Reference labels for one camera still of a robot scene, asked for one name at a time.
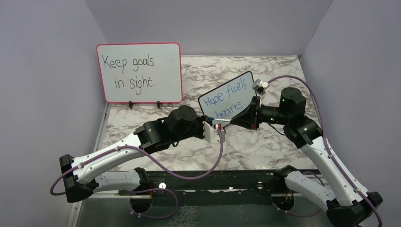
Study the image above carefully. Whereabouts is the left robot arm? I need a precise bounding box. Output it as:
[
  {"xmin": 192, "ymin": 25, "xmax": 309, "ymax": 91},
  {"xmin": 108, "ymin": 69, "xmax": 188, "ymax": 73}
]
[{"xmin": 56, "ymin": 105, "xmax": 225, "ymax": 203}]

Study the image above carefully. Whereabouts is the black framed whiteboard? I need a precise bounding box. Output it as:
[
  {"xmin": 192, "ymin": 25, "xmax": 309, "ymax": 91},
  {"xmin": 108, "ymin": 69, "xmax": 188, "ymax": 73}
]
[{"xmin": 198, "ymin": 71, "xmax": 256, "ymax": 119}]

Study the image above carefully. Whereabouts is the purple cable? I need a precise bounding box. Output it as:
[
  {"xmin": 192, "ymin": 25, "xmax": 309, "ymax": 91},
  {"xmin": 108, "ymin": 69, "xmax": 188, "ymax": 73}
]
[
  {"xmin": 50, "ymin": 123, "xmax": 225, "ymax": 219},
  {"xmin": 266, "ymin": 75, "xmax": 384, "ymax": 227}
]

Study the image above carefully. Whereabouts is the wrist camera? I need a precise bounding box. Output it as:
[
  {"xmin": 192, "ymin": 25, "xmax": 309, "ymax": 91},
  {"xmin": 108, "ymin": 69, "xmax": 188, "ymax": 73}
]
[
  {"xmin": 252, "ymin": 79, "xmax": 270, "ymax": 96},
  {"xmin": 202, "ymin": 121, "xmax": 225, "ymax": 144}
]

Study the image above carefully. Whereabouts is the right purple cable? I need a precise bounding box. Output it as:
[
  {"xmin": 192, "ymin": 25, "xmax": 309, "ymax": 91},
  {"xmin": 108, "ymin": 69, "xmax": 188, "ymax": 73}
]
[{"xmin": 266, "ymin": 75, "xmax": 384, "ymax": 227}]

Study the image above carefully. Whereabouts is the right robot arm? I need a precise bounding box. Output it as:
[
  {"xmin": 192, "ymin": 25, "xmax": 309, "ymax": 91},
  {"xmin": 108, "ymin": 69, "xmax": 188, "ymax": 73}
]
[{"xmin": 230, "ymin": 87, "xmax": 383, "ymax": 227}]

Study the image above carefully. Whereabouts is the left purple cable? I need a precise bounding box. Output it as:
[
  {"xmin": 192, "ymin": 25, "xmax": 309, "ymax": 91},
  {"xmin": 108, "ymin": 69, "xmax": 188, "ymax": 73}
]
[{"xmin": 50, "ymin": 123, "xmax": 225, "ymax": 219}]

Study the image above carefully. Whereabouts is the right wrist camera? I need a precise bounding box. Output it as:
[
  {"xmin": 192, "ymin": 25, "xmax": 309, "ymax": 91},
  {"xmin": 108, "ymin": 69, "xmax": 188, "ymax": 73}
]
[{"xmin": 252, "ymin": 79, "xmax": 270, "ymax": 96}]

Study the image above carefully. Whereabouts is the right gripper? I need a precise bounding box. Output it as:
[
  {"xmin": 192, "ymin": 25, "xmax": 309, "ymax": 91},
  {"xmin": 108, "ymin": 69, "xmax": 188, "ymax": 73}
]
[{"xmin": 231, "ymin": 96, "xmax": 291, "ymax": 130}]

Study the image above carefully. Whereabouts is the white whiteboard marker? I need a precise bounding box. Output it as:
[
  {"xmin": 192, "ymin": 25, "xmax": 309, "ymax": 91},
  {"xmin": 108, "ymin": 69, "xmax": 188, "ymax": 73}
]
[{"xmin": 213, "ymin": 118, "xmax": 231, "ymax": 122}]

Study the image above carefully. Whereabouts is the black metal base rail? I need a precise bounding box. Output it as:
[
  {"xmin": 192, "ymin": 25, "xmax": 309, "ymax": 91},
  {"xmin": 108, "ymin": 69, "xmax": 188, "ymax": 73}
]
[{"xmin": 75, "ymin": 169, "xmax": 353, "ymax": 204}]

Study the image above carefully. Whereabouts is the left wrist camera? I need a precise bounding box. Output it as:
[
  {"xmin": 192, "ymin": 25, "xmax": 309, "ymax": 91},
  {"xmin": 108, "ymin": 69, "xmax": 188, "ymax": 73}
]
[{"xmin": 202, "ymin": 121, "xmax": 225, "ymax": 144}]

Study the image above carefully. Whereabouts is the pink framed whiteboard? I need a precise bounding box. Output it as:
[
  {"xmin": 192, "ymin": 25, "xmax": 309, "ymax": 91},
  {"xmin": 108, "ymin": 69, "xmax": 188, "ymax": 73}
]
[{"xmin": 96, "ymin": 42, "xmax": 183, "ymax": 104}]

